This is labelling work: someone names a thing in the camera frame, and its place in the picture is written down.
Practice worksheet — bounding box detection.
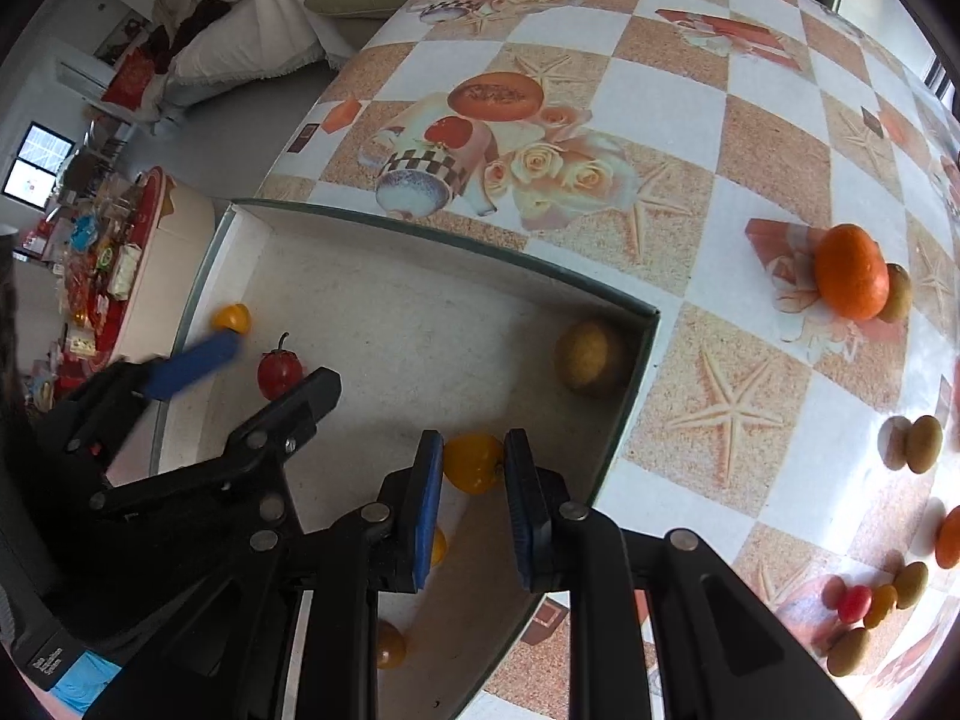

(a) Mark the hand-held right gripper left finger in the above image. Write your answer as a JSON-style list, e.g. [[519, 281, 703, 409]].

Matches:
[[85, 431, 449, 720]]

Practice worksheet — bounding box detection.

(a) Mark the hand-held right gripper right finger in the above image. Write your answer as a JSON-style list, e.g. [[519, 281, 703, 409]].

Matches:
[[504, 427, 863, 720]]

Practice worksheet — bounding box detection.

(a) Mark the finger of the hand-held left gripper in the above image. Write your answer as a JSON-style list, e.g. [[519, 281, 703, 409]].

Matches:
[[36, 334, 242, 479], [86, 367, 344, 535]]

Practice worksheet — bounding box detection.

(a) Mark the brownish cherry tomato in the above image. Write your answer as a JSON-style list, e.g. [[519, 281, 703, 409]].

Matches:
[[375, 619, 407, 670]]

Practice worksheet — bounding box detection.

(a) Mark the white cardboard box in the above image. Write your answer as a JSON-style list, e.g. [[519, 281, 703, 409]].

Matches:
[[154, 199, 662, 720]]

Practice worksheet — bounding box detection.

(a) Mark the person's left hand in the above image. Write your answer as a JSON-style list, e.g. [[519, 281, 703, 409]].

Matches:
[[55, 649, 122, 716]]

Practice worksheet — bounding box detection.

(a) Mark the window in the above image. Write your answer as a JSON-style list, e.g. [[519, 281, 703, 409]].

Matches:
[[0, 120, 76, 203]]

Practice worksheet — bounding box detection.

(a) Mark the red cushion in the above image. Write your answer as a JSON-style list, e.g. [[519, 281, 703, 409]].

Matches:
[[101, 49, 162, 110]]

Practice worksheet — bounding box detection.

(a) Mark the white air conditioner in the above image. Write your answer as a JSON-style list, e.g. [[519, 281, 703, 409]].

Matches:
[[56, 56, 121, 102]]

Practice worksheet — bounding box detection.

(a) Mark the white blanket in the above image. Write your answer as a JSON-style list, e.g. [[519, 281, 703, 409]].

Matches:
[[161, 0, 361, 110]]

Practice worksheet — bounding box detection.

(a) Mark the checkered printed tablecloth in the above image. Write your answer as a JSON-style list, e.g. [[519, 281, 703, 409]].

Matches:
[[255, 0, 960, 720]]

